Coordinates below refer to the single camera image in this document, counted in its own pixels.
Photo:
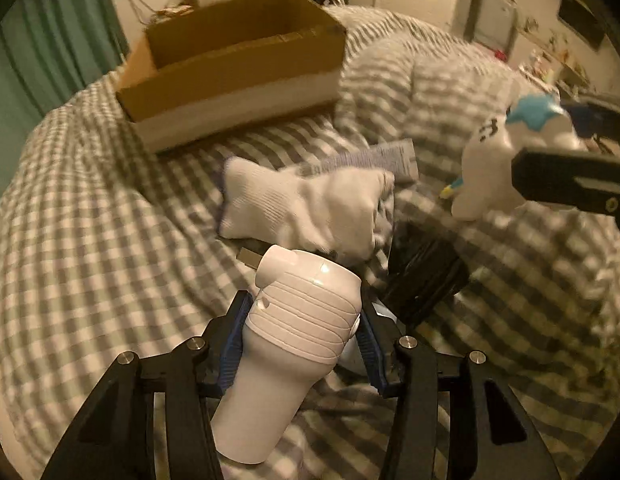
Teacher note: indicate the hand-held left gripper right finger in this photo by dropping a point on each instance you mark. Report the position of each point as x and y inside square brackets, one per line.
[371, 355]

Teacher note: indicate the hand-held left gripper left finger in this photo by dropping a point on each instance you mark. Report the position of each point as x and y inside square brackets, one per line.
[229, 355]

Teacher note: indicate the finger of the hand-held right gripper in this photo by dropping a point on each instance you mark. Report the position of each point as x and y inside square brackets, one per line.
[569, 172]
[597, 115]

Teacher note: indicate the white handheld device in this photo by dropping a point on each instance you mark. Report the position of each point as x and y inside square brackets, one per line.
[290, 340]

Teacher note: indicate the white plush toy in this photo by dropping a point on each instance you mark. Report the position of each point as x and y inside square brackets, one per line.
[504, 160]

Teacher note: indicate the cardboard box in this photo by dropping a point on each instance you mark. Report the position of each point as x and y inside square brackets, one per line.
[230, 67]

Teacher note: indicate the black plastic roll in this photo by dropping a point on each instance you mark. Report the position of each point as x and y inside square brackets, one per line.
[422, 272]

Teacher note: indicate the white cabinet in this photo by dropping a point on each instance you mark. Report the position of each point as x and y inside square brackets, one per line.
[492, 20]

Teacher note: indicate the gingham blanket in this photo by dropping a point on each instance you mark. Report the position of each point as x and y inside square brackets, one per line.
[115, 240]

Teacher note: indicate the white sock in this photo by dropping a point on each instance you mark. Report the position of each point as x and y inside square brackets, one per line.
[300, 207]

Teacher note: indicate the white tube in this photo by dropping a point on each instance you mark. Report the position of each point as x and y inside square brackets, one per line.
[374, 160]

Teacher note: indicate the green curtain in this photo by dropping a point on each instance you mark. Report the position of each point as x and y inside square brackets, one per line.
[45, 45]

